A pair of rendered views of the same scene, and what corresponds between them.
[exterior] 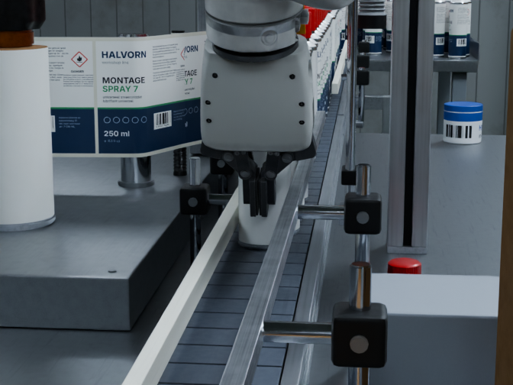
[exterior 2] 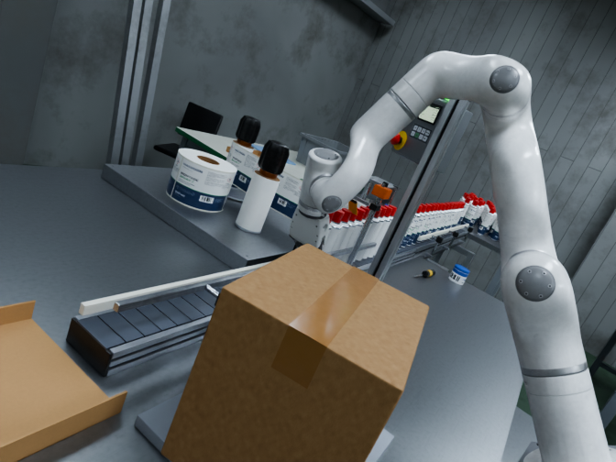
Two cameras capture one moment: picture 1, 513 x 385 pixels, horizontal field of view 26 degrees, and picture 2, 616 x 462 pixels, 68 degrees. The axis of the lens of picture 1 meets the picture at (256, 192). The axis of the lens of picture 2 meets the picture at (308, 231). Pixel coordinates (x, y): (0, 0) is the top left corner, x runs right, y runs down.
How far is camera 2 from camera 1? 48 cm
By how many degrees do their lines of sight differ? 20
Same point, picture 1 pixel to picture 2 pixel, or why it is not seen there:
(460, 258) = not seen: hidden behind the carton
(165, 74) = not seen: hidden behind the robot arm
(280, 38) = (313, 213)
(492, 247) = not seen: hidden behind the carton
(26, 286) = (223, 247)
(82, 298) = (234, 258)
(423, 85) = (390, 250)
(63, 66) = (296, 188)
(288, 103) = (313, 234)
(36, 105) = (266, 196)
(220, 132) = (293, 232)
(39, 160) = (259, 214)
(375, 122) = (493, 260)
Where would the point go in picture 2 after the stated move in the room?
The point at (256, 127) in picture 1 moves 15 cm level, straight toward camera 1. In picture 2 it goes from (302, 236) to (275, 244)
